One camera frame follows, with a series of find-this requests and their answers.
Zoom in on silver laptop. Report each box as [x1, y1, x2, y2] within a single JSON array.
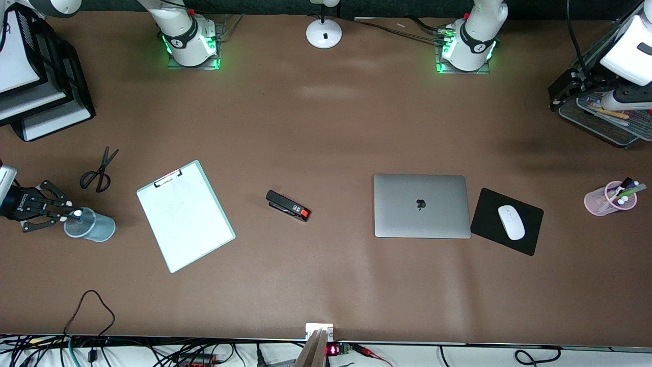
[[373, 174, 472, 239]]

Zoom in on yellow marker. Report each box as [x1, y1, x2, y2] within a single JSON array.
[[593, 107, 631, 120]]

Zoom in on white marker with black cap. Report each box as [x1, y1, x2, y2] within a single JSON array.
[[609, 177, 634, 202]]

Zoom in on green marker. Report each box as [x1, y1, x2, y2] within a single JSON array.
[[614, 183, 647, 200]]

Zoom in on grey mesh desk tray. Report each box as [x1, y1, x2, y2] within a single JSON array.
[[558, 15, 652, 149]]

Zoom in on black scissors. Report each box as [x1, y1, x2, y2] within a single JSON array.
[[79, 147, 120, 193]]

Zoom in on blue mesh pen cup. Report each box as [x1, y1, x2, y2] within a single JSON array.
[[64, 206, 116, 243]]

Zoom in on black stacked letter tray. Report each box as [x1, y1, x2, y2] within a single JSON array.
[[0, 5, 96, 142]]

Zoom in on pink mesh pen cup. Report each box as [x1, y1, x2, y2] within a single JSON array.
[[584, 181, 638, 217]]

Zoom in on white computer mouse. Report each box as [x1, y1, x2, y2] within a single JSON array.
[[498, 205, 526, 241]]

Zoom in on white board with green edge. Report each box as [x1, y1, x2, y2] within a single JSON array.
[[139, 164, 234, 272]]

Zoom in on black mouse pad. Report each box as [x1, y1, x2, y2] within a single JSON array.
[[470, 188, 545, 256]]

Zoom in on mint green clipboard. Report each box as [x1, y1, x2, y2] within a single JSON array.
[[136, 160, 236, 274]]

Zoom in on red terminal strip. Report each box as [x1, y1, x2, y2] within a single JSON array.
[[176, 354, 221, 367]]

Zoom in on black red stapler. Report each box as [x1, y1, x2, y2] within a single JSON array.
[[265, 190, 311, 223]]

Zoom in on white round lamp base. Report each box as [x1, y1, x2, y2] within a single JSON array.
[[306, 0, 343, 49]]

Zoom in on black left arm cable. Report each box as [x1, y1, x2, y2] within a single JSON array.
[[566, 0, 591, 82]]

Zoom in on black looped cable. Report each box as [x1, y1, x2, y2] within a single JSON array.
[[62, 290, 116, 339]]

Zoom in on black cable bundle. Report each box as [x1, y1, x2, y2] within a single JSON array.
[[0, 334, 306, 367]]

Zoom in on black arm base cables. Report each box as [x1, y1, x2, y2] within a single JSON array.
[[351, 17, 451, 45]]

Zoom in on white pole bracket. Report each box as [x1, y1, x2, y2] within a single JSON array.
[[305, 323, 335, 343]]

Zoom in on grey camera pole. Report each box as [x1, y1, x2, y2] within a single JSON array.
[[294, 329, 329, 367]]

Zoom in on red wire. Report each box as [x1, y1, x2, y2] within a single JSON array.
[[351, 344, 394, 367]]

